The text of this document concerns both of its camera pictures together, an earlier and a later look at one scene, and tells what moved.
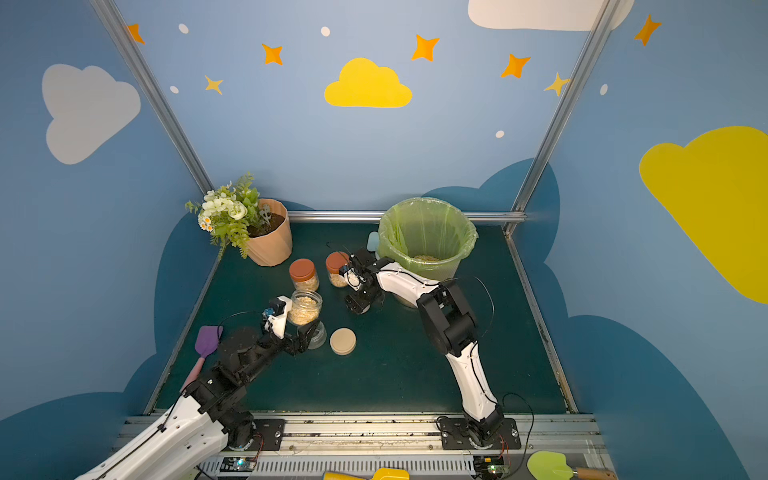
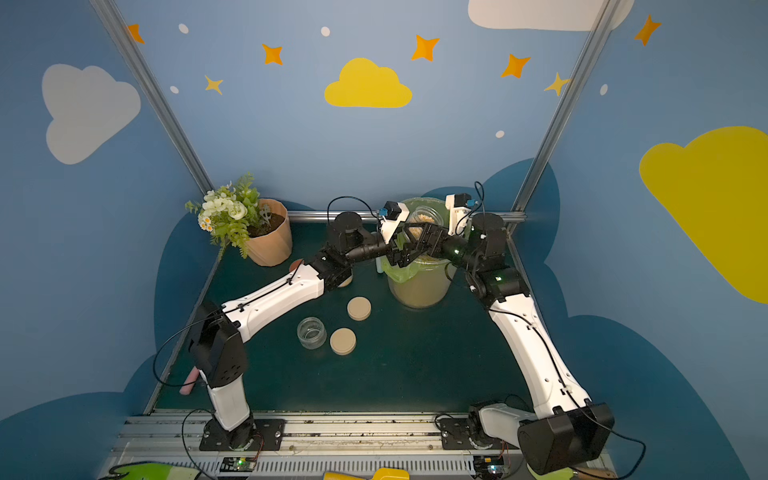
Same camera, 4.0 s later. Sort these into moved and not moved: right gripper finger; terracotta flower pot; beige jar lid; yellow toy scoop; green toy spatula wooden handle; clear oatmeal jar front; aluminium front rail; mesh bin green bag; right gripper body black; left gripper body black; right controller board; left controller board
Moved: left gripper body black; right gripper body black; right gripper finger
Not moved: green toy spatula wooden handle; left controller board; terracotta flower pot; right controller board; clear oatmeal jar front; mesh bin green bag; beige jar lid; yellow toy scoop; aluminium front rail
